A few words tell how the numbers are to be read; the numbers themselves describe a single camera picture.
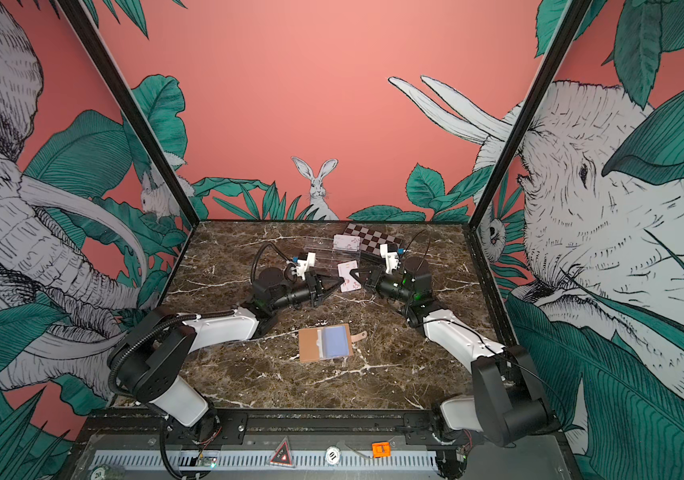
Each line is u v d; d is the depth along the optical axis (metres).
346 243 1.03
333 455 0.70
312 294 0.72
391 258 0.77
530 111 0.86
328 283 0.78
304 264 0.78
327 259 1.04
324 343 0.88
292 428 0.75
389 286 0.72
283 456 0.70
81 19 0.70
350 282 0.78
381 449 0.70
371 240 1.11
